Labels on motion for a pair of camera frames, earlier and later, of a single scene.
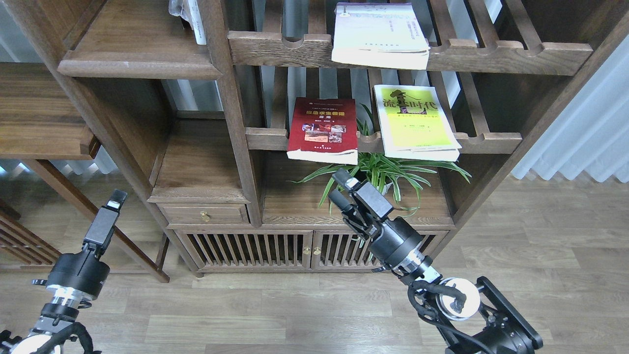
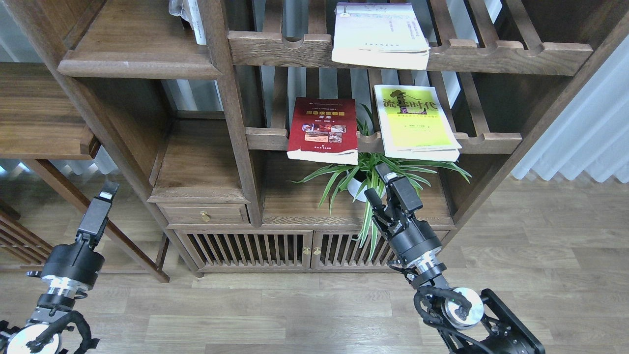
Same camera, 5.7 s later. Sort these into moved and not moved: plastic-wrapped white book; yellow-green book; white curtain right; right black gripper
Moved: right black gripper
Not moved: white curtain right; yellow-green book; plastic-wrapped white book
